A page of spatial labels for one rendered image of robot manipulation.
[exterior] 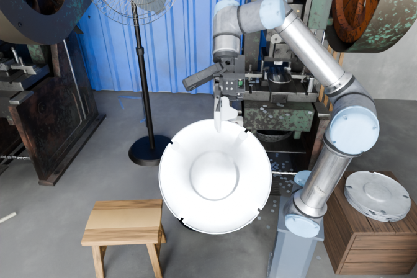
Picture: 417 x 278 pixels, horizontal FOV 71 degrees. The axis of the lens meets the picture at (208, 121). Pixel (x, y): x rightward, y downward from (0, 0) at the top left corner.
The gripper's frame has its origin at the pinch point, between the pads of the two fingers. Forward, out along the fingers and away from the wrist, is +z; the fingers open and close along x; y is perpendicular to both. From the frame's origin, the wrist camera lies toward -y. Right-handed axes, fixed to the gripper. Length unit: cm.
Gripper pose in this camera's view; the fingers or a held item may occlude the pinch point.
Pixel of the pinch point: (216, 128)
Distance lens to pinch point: 75.6
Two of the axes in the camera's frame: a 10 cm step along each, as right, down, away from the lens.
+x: 0.4, 2.0, 9.8
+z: -0.4, 9.8, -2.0
